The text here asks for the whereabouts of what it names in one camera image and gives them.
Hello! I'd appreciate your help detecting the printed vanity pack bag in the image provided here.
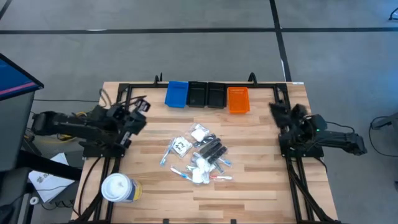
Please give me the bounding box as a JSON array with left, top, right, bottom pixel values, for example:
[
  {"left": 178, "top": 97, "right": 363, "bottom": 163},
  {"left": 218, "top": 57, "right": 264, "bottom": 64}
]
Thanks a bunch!
[{"left": 170, "top": 136, "right": 193, "bottom": 159}]

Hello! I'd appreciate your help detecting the thin black floor cable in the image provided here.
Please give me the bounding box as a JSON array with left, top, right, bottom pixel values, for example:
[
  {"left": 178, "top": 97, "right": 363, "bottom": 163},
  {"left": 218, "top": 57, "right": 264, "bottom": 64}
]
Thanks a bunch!
[{"left": 33, "top": 98, "right": 100, "bottom": 103}]

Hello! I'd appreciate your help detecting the grey floor stand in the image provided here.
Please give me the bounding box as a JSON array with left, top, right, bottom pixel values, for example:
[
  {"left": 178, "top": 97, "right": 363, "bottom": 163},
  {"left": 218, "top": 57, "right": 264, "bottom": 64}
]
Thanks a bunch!
[{"left": 371, "top": 111, "right": 398, "bottom": 131}]

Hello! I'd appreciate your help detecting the black plastic bin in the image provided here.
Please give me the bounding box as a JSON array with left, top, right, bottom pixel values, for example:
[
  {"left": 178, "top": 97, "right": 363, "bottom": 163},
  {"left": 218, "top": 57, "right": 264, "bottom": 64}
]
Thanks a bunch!
[
  {"left": 186, "top": 81, "right": 208, "bottom": 109},
  {"left": 206, "top": 82, "right": 228, "bottom": 110}
]

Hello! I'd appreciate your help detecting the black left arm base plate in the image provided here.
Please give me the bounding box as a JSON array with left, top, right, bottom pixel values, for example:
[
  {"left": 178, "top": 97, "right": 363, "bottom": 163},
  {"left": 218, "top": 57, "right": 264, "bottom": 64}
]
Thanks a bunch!
[{"left": 81, "top": 140, "right": 127, "bottom": 159}]

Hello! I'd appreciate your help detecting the grey computer cart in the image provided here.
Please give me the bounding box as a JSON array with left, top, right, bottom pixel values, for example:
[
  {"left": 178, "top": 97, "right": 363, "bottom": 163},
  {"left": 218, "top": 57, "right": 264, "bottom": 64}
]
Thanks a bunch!
[{"left": 0, "top": 90, "right": 35, "bottom": 172}]

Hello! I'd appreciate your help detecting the bagged black comb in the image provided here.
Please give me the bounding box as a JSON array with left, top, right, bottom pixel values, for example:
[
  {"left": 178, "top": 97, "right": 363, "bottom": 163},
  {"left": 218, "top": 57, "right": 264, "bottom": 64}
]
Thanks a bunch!
[
  {"left": 206, "top": 145, "right": 229, "bottom": 165},
  {"left": 198, "top": 138, "right": 222, "bottom": 158},
  {"left": 192, "top": 133, "right": 218, "bottom": 149}
]

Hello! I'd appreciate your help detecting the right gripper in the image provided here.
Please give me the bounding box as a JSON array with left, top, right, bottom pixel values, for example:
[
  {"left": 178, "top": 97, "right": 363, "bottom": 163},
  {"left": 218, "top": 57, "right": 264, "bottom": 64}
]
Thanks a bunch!
[{"left": 269, "top": 104, "right": 312, "bottom": 133}]

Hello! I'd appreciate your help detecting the white paper sheet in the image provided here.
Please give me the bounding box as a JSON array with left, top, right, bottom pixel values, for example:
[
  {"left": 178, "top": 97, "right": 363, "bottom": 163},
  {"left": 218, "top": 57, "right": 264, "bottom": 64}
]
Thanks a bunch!
[{"left": 27, "top": 152, "right": 76, "bottom": 203}]

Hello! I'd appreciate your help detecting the black looped floor cable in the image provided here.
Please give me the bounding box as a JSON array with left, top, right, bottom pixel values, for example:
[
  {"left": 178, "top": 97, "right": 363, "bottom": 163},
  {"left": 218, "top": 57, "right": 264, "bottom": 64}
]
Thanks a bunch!
[{"left": 368, "top": 115, "right": 398, "bottom": 158}]

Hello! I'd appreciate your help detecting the blue screen monitor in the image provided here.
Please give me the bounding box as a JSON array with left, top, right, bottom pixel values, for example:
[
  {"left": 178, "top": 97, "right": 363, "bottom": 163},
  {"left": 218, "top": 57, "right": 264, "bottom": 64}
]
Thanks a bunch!
[{"left": 0, "top": 52, "right": 45, "bottom": 102}]

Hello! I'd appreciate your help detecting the black cart leg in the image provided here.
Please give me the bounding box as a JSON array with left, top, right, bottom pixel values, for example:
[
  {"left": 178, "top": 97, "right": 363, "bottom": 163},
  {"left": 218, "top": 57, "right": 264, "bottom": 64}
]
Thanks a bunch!
[{"left": 17, "top": 150, "right": 83, "bottom": 182}]

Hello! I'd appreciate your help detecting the bagged red toothbrush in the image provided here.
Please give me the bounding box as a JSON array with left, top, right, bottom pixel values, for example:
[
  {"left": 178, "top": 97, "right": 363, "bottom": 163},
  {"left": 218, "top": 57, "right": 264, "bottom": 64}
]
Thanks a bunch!
[{"left": 208, "top": 174, "right": 234, "bottom": 182}]

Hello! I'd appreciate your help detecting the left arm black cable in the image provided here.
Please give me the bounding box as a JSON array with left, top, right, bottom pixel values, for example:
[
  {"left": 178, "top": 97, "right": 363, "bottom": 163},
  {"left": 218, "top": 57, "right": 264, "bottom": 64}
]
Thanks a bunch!
[{"left": 98, "top": 88, "right": 147, "bottom": 110}]

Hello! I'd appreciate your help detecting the black aluminium table frame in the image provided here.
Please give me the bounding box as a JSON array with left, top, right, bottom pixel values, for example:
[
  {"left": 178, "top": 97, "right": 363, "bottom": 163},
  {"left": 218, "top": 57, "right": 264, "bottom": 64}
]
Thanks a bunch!
[{"left": 70, "top": 73, "right": 341, "bottom": 224}]

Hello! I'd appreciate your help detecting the orange plastic bin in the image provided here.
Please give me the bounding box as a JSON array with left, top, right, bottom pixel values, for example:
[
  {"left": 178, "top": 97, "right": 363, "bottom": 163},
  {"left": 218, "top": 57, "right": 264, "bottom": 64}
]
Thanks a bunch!
[{"left": 226, "top": 86, "right": 251, "bottom": 115}]

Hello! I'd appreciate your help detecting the yellow cable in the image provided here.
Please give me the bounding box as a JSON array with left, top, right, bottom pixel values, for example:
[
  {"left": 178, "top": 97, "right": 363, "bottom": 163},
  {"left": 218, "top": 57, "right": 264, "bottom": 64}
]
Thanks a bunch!
[{"left": 32, "top": 110, "right": 91, "bottom": 144}]

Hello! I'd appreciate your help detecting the blue plastic bin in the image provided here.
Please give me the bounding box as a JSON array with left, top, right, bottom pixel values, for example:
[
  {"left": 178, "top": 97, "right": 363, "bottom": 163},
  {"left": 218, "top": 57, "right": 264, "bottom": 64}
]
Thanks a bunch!
[{"left": 164, "top": 80, "right": 190, "bottom": 109}]

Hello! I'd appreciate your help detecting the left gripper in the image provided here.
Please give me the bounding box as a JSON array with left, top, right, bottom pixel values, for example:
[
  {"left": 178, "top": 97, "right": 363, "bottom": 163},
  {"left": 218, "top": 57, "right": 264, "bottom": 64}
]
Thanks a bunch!
[{"left": 118, "top": 98, "right": 152, "bottom": 149}]

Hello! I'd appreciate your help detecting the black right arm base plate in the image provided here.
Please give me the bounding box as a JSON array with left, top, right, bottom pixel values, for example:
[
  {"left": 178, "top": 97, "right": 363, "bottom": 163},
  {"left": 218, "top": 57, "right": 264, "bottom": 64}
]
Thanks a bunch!
[{"left": 279, "top": 133, "right": 325, "bottom": 159}]

